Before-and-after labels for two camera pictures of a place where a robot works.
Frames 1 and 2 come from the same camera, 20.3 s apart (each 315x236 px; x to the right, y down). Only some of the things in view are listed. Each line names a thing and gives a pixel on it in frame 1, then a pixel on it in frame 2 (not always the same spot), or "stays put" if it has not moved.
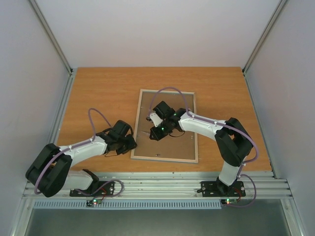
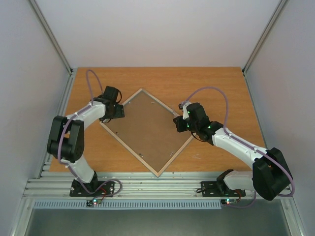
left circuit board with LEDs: [90, 203] stays put
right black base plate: [210, 189] stays put
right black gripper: [154, 134] -> [178, 123]
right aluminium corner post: [265, 36] stays put
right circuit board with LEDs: [228, 201] stays put
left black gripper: [133, 144] -> [120, 113]
